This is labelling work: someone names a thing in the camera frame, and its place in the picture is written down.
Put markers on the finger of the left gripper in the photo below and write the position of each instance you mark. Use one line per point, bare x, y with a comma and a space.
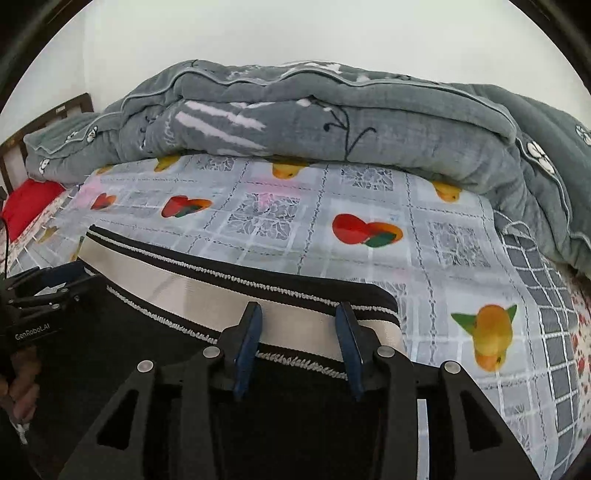
30, 282

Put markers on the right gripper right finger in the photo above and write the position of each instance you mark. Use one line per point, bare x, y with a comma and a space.
467, 437

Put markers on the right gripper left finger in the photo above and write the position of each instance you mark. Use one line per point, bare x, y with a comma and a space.
161, 422

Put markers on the black striped pants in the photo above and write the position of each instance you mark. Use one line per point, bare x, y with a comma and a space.
298, 418

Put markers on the person left hand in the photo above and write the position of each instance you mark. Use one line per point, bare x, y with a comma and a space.
19, 395

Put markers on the red pillow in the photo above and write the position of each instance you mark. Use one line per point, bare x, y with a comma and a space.
26, 203

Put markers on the fruit print plastic cover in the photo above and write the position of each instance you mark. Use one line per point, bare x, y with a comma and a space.
471, 285

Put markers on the red floral bed sheet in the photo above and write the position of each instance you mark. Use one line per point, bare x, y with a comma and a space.
577, 311

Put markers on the grey floral quilt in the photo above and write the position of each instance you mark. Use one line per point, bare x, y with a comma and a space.
530, 160

